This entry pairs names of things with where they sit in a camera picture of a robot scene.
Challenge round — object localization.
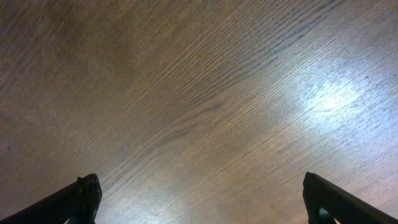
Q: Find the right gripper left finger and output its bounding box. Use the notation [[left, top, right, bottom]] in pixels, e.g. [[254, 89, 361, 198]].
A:
[[1, 174, 102, 224]]

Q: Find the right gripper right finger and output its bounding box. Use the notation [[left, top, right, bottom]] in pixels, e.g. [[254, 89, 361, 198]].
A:
[[303, 172, 397, 224]]

